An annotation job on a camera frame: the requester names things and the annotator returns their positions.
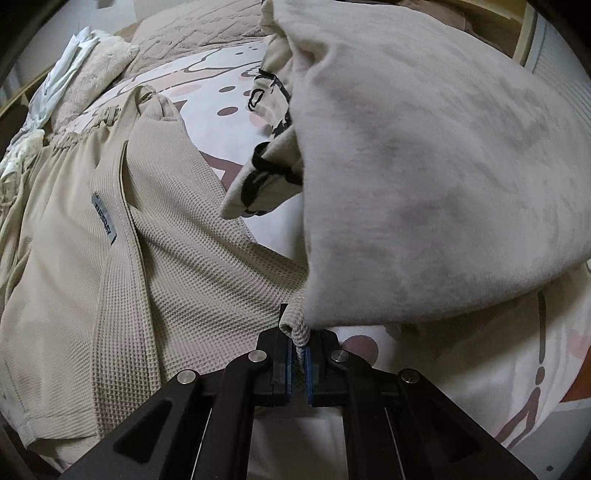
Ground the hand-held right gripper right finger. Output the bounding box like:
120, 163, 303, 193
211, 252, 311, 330
307, 329, 539, 480

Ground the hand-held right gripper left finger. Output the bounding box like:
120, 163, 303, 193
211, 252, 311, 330
60, 327, 295, 480

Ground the beige waffle garment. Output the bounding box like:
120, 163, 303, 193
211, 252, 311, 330
0, 85, 310, 462

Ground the grey plush garment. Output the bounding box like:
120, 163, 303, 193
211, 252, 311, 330
272, 0, 591, 366

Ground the cream garment with black print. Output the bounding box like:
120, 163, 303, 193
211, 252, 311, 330
221, 0, 306, 219

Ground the printed bed sheet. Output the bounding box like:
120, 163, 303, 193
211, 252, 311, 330
78, 37, 591, 480

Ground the cream crumpled cloth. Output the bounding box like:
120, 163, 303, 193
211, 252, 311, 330
0, 128, 52, 232

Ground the beige quilted blanket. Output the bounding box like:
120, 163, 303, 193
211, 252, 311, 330
115, 0, 273, 78

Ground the cream fluffy pillow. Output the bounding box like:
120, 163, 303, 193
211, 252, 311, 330
50, 39, 140, 131

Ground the white cloth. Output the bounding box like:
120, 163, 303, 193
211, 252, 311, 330
18, 28, 100, 134

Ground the cream wooden shelf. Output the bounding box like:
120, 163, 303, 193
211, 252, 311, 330
507, 0, 539, 66

